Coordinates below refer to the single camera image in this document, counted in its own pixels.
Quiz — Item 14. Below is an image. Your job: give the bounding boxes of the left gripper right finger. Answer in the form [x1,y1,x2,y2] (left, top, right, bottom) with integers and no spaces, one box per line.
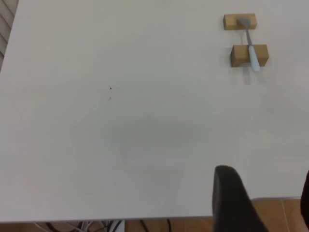
[300,170,309,218]

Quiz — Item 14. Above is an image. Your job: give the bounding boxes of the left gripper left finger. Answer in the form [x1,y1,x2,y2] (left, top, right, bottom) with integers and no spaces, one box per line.
[211,165,270,232]

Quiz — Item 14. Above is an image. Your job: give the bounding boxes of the spoon with pale blue handle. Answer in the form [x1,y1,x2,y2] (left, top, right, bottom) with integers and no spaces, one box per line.
[236,17,261,73]

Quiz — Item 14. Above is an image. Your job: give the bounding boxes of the arched wooden block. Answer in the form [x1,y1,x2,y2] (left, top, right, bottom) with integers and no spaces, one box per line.
[230,44,269,68]

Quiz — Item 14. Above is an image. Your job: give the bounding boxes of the flat wooden block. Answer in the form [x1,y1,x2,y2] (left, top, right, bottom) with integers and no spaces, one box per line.
[223,14,257,31]

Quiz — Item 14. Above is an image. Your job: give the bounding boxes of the white cable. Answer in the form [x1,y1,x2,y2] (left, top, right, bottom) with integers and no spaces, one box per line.
[32,220,96,232]

